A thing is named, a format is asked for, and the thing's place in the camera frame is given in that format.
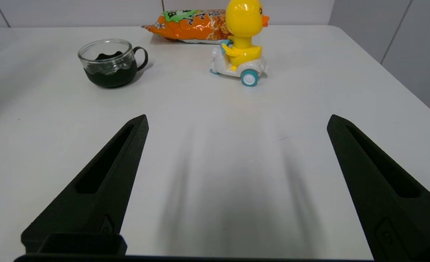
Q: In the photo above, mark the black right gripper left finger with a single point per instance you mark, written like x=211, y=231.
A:
x=105, y=196

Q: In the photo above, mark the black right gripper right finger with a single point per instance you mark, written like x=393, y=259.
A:
x=385, y=196

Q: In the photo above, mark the yellow duck scooter toy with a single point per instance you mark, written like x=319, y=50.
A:
x=242, y=32

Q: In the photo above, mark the glass cup with black base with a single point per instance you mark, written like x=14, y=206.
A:
x=107, y=69

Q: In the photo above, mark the orange snack bag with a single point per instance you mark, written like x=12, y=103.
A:
x=193, y=27

